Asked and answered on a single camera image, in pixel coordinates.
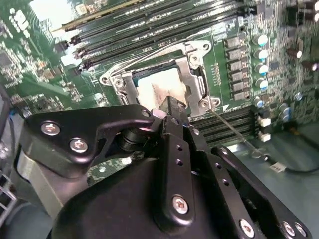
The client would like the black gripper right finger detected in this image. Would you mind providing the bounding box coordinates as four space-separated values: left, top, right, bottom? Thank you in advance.
175 99 312 239

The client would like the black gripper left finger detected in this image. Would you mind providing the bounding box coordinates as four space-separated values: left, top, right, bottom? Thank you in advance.
14 96 196 226

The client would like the thin wire locking lever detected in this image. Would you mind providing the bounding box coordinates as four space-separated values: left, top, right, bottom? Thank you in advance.
205 108 269 162

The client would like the silver CPU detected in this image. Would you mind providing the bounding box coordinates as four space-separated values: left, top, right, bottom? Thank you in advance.
134 71 188 110

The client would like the metal socket cover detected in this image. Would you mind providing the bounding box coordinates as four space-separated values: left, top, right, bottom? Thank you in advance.
112 42 212 118

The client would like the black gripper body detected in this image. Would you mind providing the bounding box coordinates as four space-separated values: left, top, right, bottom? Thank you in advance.
51 158 236 239

